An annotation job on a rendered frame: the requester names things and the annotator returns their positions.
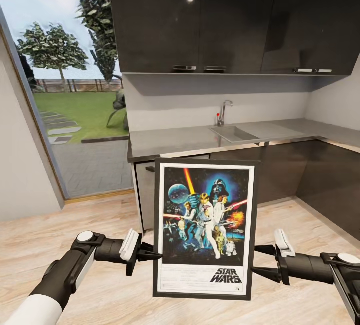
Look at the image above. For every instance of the poster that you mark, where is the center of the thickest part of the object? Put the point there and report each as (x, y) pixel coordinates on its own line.
(205, 217)

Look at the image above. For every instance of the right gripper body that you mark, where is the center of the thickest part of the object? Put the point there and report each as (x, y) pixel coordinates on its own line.
(298, 266)

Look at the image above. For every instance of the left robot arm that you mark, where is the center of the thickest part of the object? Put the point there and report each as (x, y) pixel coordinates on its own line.
(46, 303)

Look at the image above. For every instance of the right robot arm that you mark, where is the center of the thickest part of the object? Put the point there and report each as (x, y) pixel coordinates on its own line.
(343, 270)

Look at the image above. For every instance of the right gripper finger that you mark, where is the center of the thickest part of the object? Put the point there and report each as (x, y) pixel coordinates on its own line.
(273, 274)
(267, 249)

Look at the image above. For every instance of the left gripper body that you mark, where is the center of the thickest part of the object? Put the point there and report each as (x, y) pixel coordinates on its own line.
(115, 256)

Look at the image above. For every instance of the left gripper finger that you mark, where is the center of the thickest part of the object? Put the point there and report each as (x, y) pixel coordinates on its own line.
(143, 255)
(147, 247)

